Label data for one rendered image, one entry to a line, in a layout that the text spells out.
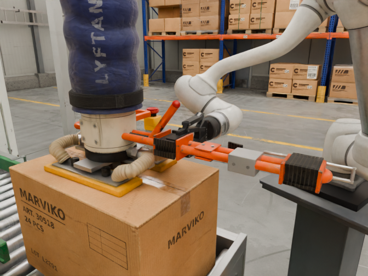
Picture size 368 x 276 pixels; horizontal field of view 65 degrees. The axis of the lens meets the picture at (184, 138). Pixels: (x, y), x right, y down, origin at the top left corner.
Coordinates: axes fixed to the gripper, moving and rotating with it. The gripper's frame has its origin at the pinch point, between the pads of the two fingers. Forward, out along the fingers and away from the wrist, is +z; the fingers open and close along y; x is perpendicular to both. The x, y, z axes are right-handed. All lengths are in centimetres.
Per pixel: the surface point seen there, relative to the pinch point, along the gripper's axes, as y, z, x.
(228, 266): 49, -15, -12
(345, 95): 88, -706, -5
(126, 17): -34.0, 0.5, 15.9
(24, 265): 53, 21, 56
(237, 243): 47, -27, -10
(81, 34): -29.4, 10.3, 23.2
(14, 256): 53, 20, 65
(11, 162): 45, -20, 139
